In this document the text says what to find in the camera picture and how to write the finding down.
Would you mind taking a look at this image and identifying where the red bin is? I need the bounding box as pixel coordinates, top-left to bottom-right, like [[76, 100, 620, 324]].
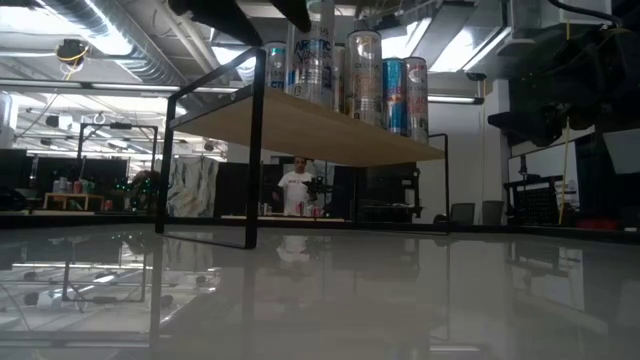
[[574, 218, 621, 231]]

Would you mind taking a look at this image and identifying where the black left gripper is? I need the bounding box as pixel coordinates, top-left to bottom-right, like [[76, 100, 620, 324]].
[[168, 0, 313, 47]]

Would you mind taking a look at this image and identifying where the white Celsius Peach Vibe can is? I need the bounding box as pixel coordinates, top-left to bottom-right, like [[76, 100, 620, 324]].
[[404, 55, 430, 145]]

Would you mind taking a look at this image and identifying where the dark plant with lights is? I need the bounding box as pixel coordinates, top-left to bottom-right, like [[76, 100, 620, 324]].
[[123, 169, 162, 214]]

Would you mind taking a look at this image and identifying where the black perforated rack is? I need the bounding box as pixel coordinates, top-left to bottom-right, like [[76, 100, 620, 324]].
[[503, 174, 566, 226]]

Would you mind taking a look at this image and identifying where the grey rectangular ceiling duct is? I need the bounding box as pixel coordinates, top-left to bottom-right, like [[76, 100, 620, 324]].
[[409, 4, 506, 74]]

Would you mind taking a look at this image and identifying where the grey angled panel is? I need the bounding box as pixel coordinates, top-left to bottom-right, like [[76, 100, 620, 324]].
[[602, 128, 640, 175]]

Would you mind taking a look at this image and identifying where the wooden tray with black handles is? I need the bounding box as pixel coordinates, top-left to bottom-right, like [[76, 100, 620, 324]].
[[154, 47, 450, 250]]

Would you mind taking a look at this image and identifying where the silver spiral ceiling duct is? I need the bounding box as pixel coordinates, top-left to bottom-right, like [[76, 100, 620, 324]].
[[29, 0, 186, 86]]

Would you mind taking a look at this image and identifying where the white Celsius can blue band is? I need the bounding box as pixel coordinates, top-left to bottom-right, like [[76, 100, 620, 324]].
[[287, 0, 336, 109]]

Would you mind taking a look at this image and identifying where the wooden crate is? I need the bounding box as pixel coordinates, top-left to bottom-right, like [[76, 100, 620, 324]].
[[43, 192, 106, 212]]

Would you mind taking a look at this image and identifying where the yellow cable with black bead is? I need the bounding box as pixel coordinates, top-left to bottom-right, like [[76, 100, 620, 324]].
[[557, 19, 572, 225]]

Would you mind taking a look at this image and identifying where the grey chair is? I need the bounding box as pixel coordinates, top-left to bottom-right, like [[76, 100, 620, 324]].
[[482, 199, 506, 226], [449, 202, 476, 226]]

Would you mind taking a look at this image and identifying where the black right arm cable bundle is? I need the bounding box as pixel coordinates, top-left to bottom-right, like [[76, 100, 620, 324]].
[[547, 0, 624, 27]]

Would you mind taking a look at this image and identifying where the person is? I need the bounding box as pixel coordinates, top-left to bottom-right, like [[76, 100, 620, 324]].
[[272, 156, 317, 217]]

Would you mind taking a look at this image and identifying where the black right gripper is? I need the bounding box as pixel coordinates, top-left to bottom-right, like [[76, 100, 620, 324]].
[[487, 27, 640, 147]]

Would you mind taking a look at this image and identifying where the patterned hanging cloth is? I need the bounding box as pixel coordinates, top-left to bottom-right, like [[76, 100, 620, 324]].
[[167, 156, 220, 218]]

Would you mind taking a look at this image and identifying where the ceiling tube light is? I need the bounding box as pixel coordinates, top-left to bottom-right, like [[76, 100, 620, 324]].
[[427, 94, 485, 105]]

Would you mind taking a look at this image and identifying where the black cart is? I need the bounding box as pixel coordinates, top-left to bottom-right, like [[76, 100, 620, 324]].
[[358, 167, 424, 224]]

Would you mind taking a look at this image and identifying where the white Celsius can yellow band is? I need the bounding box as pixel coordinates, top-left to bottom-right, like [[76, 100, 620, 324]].
[[344, 29, 384, 127]]

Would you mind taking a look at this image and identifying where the blue silver Red Bull can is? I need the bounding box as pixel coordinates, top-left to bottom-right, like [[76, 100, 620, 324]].
[[381, 58, 408, 136]]

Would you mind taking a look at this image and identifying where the black handheld device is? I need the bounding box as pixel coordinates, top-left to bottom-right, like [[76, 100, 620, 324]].
[[303, 175, 334, 201]]

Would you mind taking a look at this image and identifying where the white Celsius can blue logo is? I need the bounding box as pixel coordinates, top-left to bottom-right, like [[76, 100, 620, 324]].
[[263, 41, 288, 92]]

